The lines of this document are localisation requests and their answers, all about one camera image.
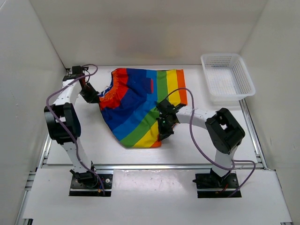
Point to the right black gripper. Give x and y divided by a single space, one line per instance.
163 133

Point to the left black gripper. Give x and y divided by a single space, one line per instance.
93 98

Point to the rainbow striped shorts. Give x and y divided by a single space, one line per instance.
128 105

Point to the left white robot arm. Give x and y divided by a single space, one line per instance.
64 126

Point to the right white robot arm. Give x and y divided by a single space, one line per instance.
224 130

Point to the white plastic mesh basket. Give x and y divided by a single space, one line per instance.
227 77

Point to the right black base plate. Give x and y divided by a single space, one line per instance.
208 187

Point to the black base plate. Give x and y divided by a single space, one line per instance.
208 187
87 184

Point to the aluminium front rail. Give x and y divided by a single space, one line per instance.
152 167

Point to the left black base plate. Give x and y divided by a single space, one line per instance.
87 184

